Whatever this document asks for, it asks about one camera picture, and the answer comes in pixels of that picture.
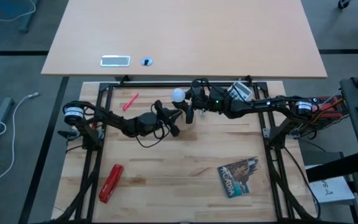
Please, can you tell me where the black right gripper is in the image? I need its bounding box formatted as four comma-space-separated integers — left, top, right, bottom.
185, 86, 234, 125

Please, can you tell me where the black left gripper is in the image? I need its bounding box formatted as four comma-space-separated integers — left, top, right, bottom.
155, 108, 184, 138

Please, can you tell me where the white frosted lightbulb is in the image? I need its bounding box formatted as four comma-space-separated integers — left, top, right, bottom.
172, 88, 186, 103

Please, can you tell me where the pink pen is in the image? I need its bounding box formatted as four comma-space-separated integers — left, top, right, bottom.
122, 92, 140, 111

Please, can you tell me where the white desk calculator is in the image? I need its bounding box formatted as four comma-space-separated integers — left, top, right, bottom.
227, 81, 254, 102

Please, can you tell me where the light wooden desk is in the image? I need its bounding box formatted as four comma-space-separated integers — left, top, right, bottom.
41, 0, 328, 78

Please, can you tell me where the Acadia picture booklet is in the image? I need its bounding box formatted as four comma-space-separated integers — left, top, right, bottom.
217, 157, 259, 199

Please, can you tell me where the silver desk power plate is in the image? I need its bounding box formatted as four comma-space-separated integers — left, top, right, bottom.
100, 55, 131, 68

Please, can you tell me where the red stapler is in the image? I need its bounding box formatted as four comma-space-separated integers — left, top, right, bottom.
99, 164, 125, 204

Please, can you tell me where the white printed paper sheet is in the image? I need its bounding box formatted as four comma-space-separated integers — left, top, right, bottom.
305, 164, 356, 205

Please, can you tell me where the grey desk leg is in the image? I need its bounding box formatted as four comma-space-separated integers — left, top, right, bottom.
19, 0, 40, 34

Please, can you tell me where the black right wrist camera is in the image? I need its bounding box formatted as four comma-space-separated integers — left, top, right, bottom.
192, 86, 207, 101

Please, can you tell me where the black right camera cable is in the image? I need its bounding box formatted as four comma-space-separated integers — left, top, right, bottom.
190, 77, 213, 94

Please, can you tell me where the black camera cable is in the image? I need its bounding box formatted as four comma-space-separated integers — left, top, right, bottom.
134, 124, 171, 149
190, 77, 213, 94

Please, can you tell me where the black left camera cable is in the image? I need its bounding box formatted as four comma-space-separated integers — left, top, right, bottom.
134, 124, 171, 149

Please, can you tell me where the black aluminium table frame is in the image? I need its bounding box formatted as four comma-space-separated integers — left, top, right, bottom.
50, 79, 321, 224

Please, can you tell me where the red control board with wires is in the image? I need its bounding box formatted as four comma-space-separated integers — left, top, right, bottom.
309, 95, 351, 138

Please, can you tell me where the white floor cable with plug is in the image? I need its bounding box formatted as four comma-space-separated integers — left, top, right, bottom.
0, 91, 40, 189

